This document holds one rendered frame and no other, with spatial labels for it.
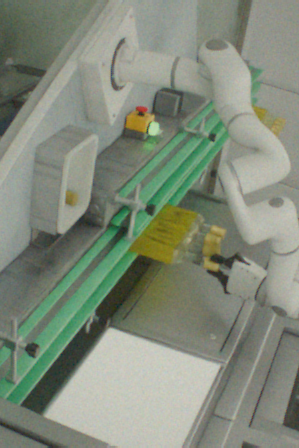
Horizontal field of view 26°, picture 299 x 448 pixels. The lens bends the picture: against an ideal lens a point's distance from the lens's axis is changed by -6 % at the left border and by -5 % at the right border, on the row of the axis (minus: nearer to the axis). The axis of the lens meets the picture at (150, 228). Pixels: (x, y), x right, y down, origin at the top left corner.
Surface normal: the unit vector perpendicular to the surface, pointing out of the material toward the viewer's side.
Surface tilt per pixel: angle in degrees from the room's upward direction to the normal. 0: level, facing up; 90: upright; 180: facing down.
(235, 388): 90
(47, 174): 90
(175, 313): 90
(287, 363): 90
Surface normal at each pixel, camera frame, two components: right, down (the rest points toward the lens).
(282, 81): -0.35, 0.44
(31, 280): 0.15, -0.85
